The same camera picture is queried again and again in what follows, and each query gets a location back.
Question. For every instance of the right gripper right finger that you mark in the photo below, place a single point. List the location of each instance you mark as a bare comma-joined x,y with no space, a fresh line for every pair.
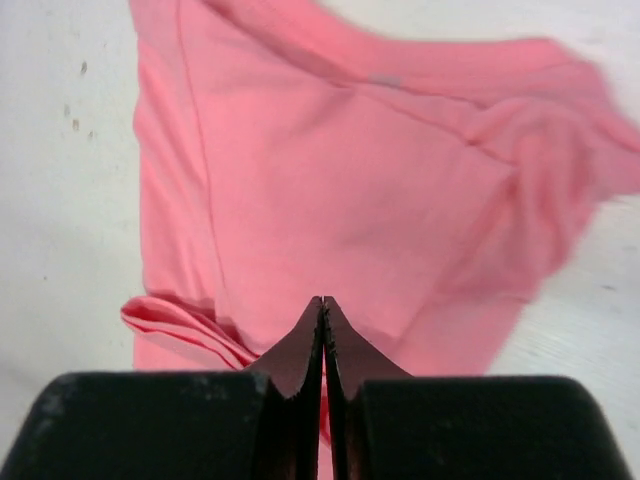
387,424

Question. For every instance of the pink t shirt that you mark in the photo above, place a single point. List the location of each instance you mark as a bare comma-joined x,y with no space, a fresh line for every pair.
428,187

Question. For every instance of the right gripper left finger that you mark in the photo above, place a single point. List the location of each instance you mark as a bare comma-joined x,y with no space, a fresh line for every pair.
261,422

